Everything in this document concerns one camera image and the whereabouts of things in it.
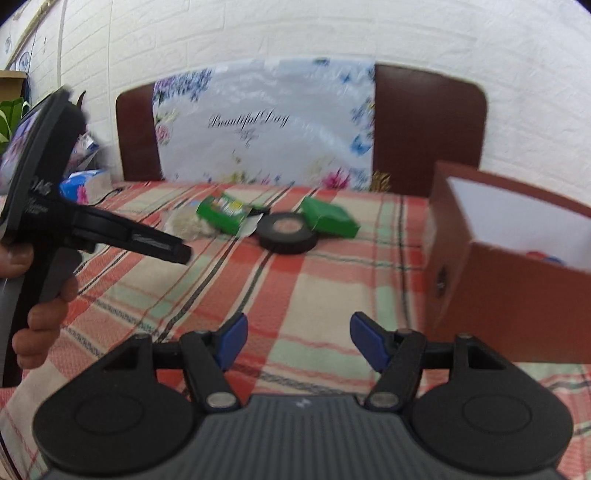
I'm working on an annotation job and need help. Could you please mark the plain green box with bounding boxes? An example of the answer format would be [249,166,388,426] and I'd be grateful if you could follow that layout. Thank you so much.
[299,196,361,240]

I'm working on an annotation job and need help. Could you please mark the green leafy bag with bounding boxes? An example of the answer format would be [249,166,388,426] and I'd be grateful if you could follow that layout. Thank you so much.
[0,98,29,145]

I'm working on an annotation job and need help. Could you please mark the plaid blanket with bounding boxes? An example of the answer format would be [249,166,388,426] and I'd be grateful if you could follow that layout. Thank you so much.
[0,179,591,480]

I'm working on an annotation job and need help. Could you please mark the black tape roll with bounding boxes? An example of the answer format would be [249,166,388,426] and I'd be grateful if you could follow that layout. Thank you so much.
[256,213,319,255]

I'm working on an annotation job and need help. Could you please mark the green box with colourful label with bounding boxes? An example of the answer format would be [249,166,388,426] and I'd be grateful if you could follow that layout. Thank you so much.
[196,193,253,234]

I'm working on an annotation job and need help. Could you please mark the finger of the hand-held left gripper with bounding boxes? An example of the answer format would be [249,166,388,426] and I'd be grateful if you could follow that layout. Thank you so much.
[74,209,193,266]

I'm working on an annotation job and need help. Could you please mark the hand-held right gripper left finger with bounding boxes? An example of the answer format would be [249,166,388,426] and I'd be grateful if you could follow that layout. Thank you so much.
[95,312,250,412]

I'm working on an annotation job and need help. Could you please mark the blue and red tape roll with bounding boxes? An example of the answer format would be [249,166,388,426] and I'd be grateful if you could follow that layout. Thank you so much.
[524,250,568,267]

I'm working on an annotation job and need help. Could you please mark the blue tissue pack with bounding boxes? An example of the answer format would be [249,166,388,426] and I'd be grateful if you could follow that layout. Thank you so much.
[59,168,112,205]

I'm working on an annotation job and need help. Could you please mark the floral plastic bag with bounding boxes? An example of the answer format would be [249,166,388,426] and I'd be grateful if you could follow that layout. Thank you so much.
[151,57,376,191]

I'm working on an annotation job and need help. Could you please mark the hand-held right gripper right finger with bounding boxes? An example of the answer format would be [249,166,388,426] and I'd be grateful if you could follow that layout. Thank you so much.
[349,312,514,412]

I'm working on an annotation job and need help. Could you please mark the clear snack packages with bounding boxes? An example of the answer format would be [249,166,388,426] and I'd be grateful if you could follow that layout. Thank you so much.
[68,131,101,172]

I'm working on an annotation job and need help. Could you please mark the brown headboard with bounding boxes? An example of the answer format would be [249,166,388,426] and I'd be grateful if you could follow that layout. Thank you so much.
[115,64,488,195]

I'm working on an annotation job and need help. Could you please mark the tan cardboard box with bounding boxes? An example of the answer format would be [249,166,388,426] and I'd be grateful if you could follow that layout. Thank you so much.
[0,69,29,101]

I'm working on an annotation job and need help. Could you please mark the brown cardboard box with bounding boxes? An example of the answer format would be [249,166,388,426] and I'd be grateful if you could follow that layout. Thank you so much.
[425,160,591,364]

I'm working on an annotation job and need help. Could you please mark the black cable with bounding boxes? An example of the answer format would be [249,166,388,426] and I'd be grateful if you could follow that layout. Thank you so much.
[87,184,126,206]

